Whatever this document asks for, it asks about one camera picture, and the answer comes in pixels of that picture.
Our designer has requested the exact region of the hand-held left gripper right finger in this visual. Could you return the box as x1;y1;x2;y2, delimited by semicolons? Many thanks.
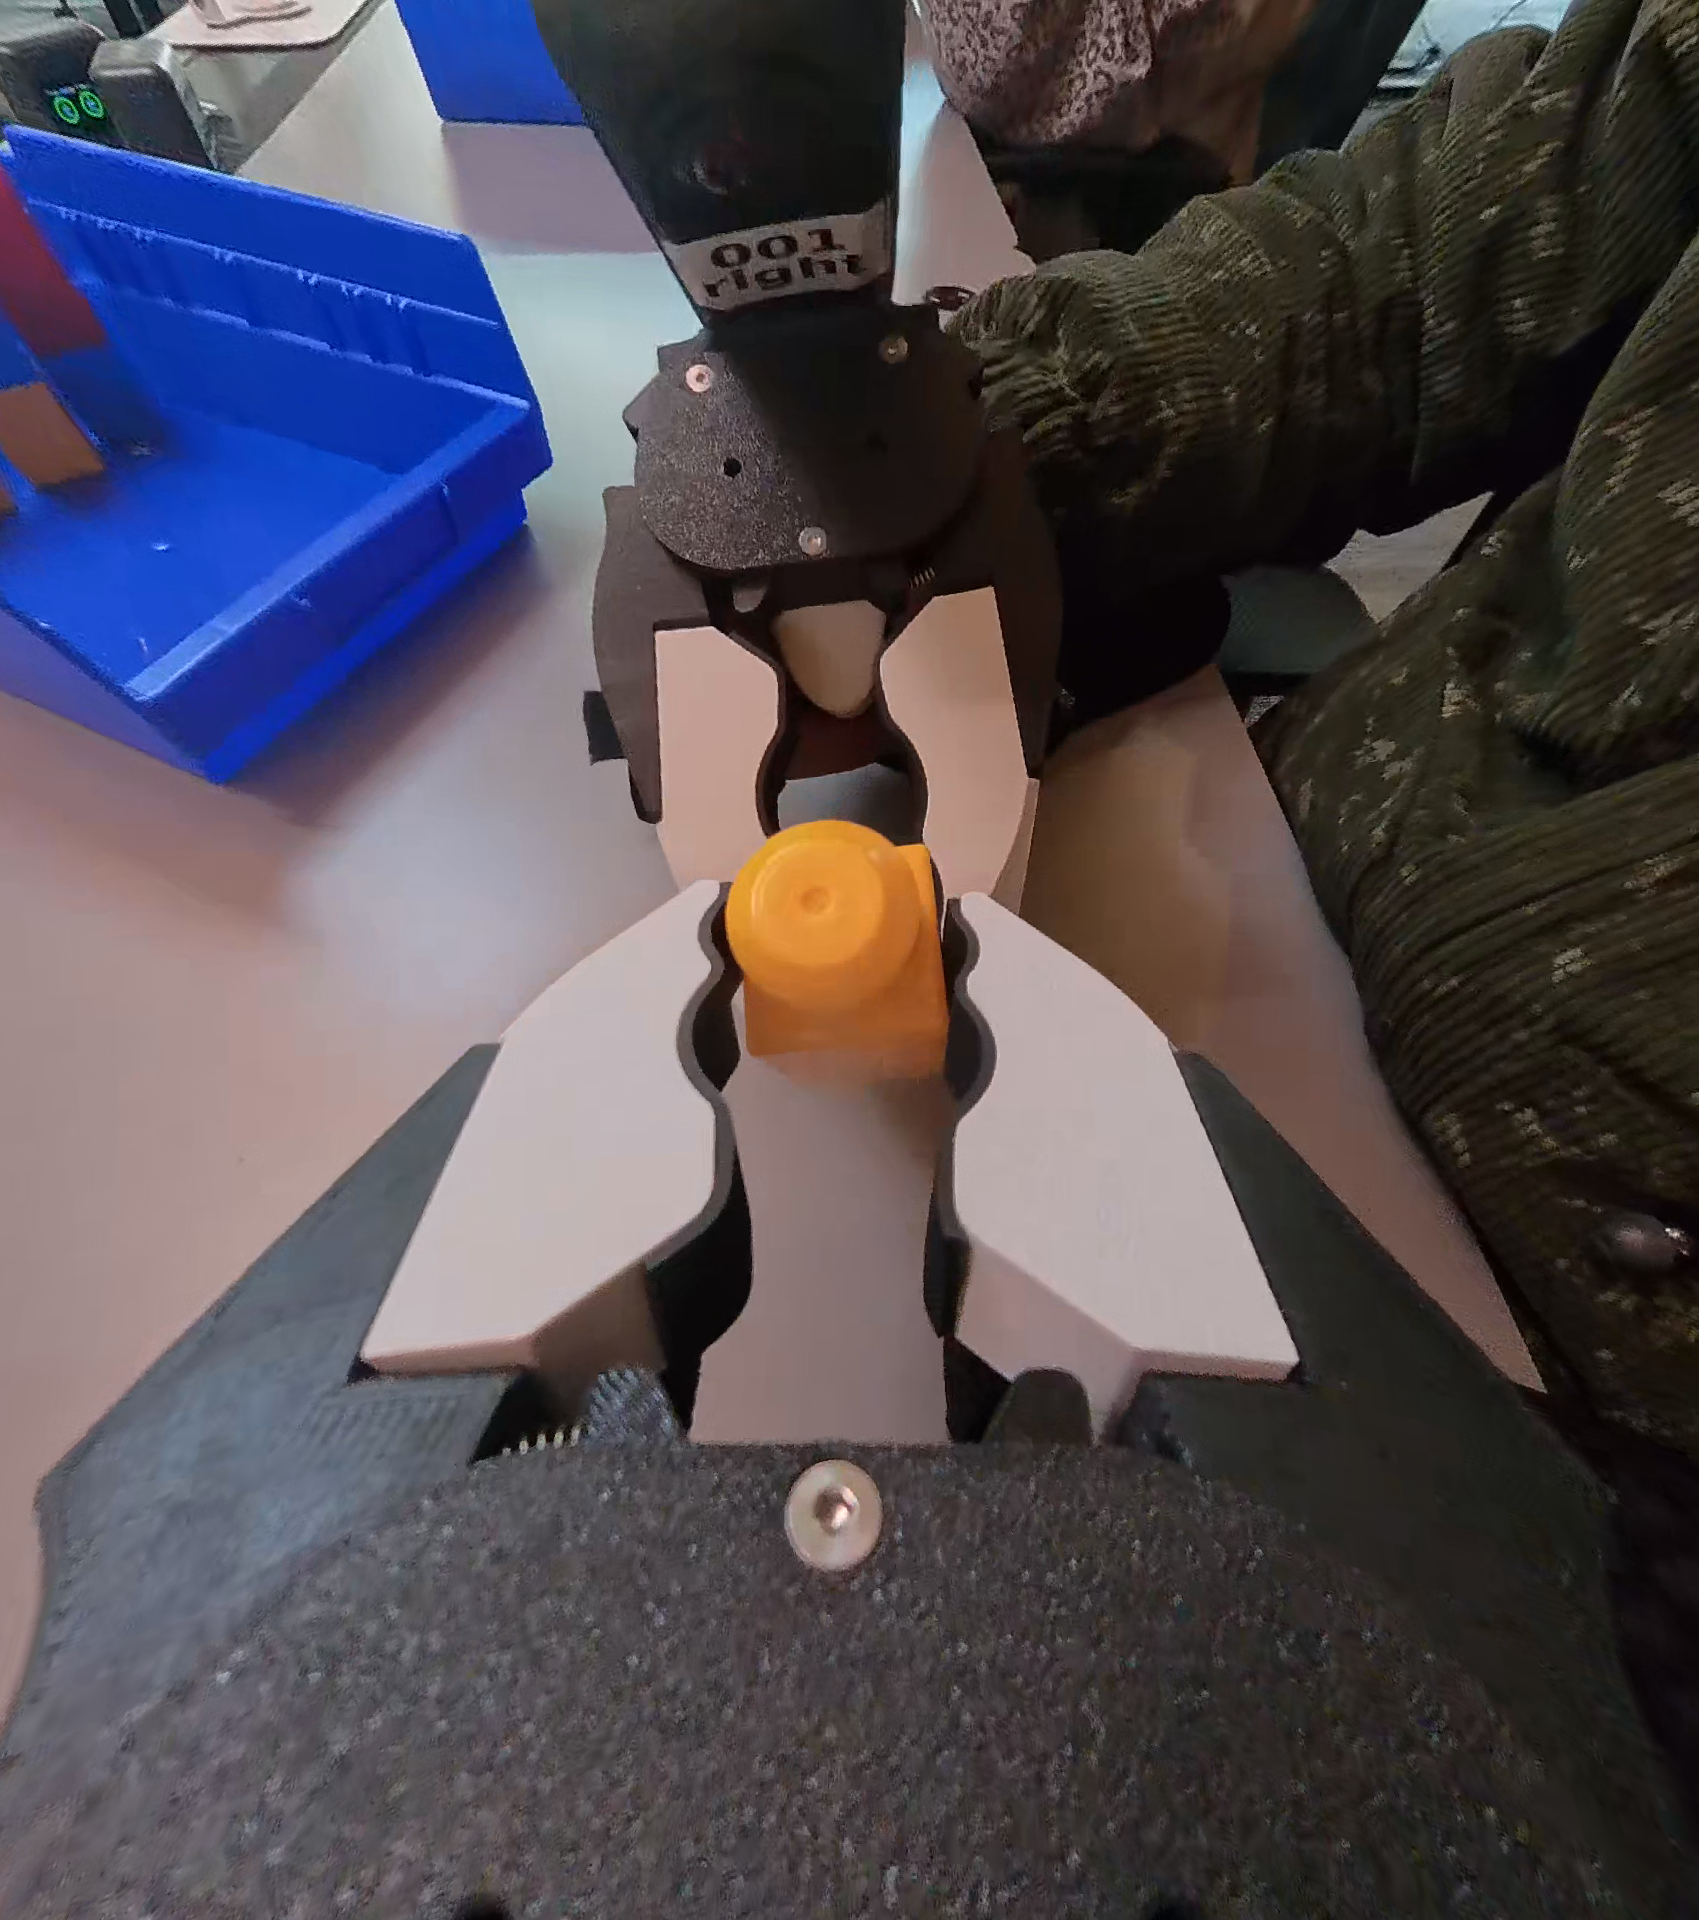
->
923;892;1303;1389

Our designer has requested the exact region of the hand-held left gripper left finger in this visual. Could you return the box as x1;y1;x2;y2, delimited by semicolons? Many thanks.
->
357;881;755;1398

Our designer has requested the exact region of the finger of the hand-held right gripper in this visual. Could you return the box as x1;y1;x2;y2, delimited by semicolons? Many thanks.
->
875;587;1043;912
653;618;791;899

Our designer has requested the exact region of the blue plastic bin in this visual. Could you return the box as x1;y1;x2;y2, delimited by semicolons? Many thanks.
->
393;0;587;126
0;124;553;785

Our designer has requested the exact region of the spotted grey cloth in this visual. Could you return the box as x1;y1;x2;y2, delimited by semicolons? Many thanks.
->
923;0;1315;147

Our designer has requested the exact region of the black device with green lights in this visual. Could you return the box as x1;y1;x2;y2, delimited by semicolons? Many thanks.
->
0;14;213;169

